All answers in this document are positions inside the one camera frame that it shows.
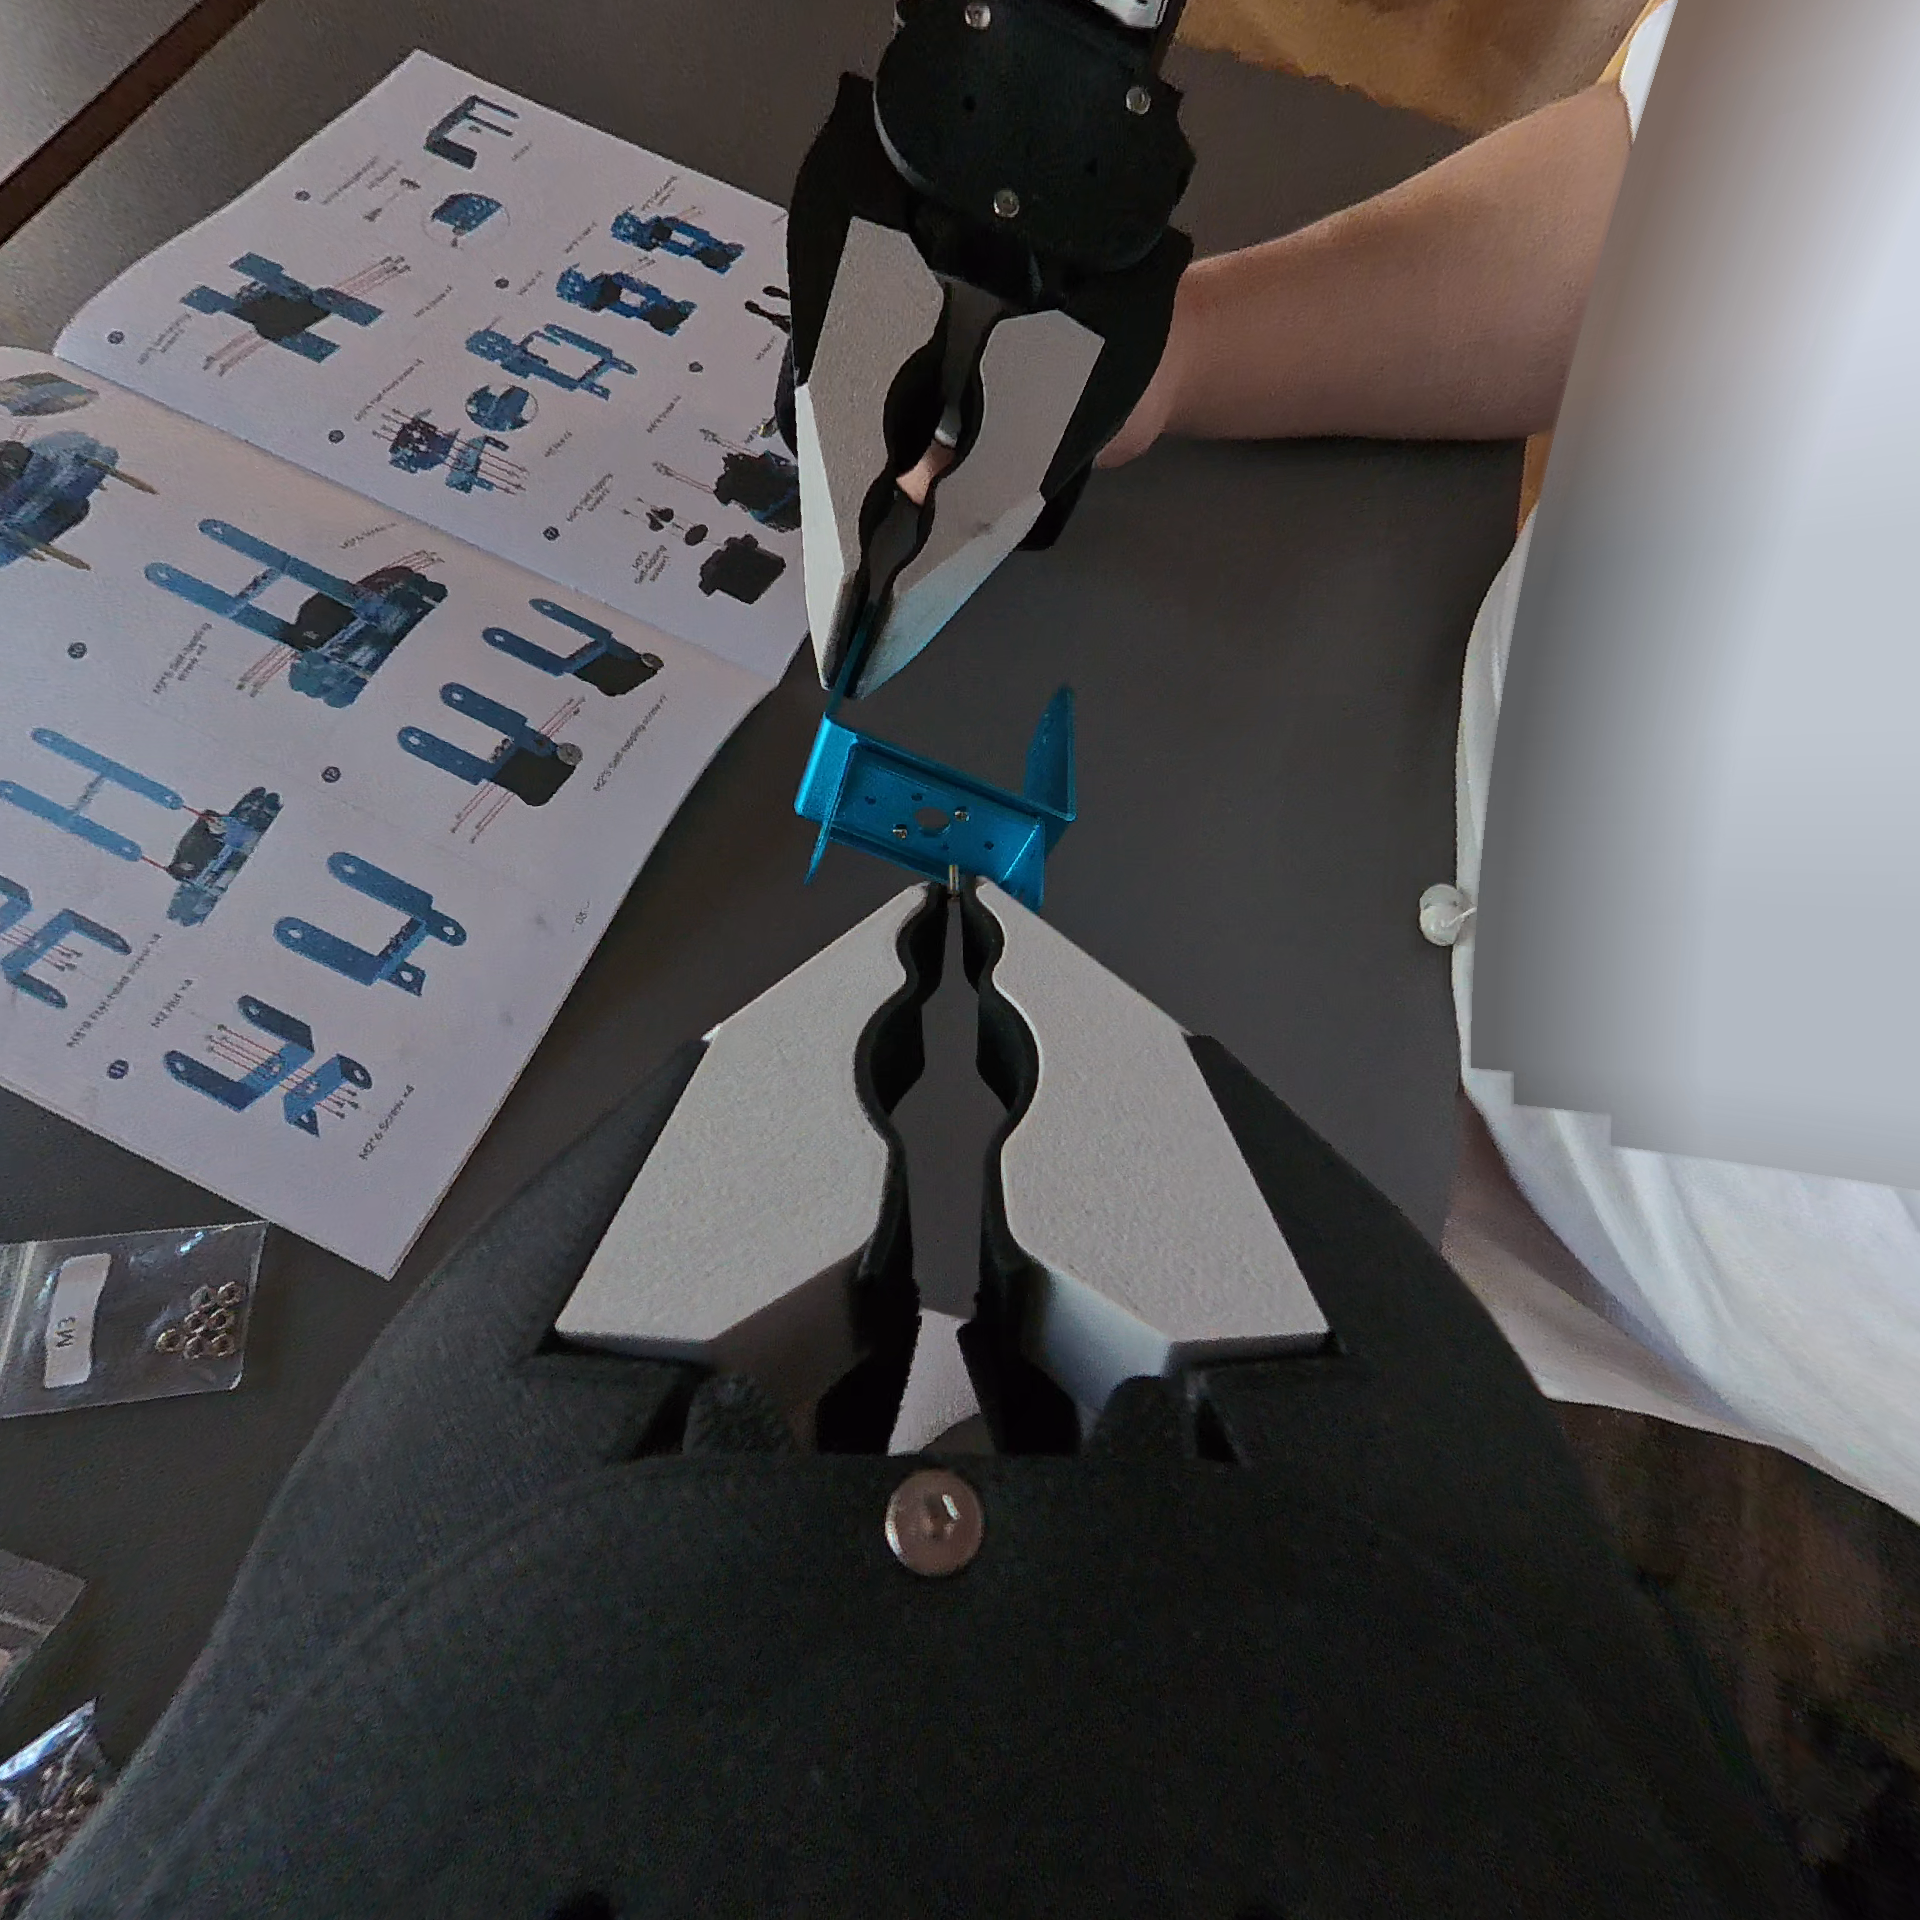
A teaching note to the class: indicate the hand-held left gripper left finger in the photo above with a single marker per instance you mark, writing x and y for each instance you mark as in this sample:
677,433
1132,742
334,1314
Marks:
748,1187

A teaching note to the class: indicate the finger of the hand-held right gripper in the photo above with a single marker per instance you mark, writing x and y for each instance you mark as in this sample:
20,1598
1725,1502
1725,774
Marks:
854,392
1036,409

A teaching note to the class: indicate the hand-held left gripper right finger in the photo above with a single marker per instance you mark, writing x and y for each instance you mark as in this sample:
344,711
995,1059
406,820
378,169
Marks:
1157,1187

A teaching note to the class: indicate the blue metal U bracket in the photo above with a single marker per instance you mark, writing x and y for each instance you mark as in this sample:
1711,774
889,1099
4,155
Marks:
966,802

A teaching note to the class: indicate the person's right forearm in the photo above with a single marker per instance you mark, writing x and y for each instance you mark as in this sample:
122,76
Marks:
1354,300

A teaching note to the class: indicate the dark grey desk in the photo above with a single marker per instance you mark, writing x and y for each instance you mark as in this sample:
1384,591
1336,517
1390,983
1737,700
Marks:
1203,674

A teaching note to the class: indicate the person's right hand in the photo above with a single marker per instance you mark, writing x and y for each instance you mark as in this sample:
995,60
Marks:
928,476

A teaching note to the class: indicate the white instruction booklet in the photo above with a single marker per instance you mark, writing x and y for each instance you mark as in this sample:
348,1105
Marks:
602,785

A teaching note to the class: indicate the person's white shirt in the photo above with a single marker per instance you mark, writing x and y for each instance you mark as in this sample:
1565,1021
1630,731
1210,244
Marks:
1725,1317

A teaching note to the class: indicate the group of small screw bags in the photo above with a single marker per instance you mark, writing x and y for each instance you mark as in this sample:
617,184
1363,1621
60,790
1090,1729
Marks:
139,1317

